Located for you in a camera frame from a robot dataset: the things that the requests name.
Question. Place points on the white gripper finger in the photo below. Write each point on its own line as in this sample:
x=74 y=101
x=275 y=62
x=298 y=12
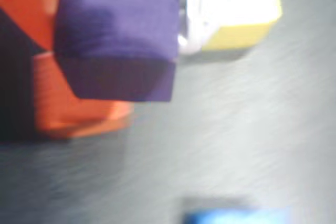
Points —
x=194 y=24

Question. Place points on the purple cube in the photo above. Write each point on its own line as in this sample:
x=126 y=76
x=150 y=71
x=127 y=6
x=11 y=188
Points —
x=115 y=24

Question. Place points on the yellow cube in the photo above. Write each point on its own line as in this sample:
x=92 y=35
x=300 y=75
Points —
x=241 y=3

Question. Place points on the orange cube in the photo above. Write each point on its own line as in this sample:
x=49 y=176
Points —
x=78 y=113

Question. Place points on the blue cube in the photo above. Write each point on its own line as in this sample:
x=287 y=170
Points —
x=223 y=217

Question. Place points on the black table mat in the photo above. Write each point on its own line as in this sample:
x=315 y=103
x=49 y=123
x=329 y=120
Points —
x=236 y=129

